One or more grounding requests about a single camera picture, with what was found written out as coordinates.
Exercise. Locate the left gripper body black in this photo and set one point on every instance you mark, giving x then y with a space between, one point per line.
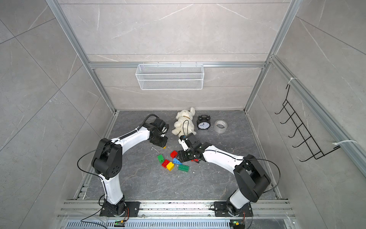
160 140

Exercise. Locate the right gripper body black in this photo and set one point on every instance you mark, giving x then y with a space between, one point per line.
187 155

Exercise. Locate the light green square lego brick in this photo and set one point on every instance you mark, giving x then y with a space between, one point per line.
160 159

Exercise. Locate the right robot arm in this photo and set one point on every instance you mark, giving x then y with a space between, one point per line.
251 178

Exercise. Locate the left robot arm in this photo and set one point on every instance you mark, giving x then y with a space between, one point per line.
108 158

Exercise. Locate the dark green long lego brick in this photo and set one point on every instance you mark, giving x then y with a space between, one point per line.
183 168

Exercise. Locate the red square lego brick top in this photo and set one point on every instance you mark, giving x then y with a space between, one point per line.
174 154

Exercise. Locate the red square lego brick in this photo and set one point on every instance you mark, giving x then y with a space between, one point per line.
174 154
165 163

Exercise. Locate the blue long lego brick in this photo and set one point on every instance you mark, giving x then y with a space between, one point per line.
176 161

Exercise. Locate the yellow square lego brick bottom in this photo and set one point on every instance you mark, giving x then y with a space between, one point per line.
170 166

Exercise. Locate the red square lego brick bottom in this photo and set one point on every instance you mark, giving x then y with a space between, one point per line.
165 163

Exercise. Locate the white plush dog toy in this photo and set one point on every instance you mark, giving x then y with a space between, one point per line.
184 124

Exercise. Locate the black alarm clock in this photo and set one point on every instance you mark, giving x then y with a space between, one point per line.
203 122

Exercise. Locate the clear tape roll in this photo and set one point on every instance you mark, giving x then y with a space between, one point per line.
220 126

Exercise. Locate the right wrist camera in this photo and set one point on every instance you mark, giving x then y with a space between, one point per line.
187 141

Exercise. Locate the white wire mesh basket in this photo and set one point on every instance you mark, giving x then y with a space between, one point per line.
170 76

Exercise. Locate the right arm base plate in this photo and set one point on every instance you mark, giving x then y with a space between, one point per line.
221 209

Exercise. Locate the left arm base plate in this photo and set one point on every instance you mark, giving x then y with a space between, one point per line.
132 206

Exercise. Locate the black wire hook rack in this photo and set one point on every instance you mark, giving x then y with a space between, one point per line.
302 131

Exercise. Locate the aluminium mounting rail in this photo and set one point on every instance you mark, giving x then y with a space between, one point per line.
200 209

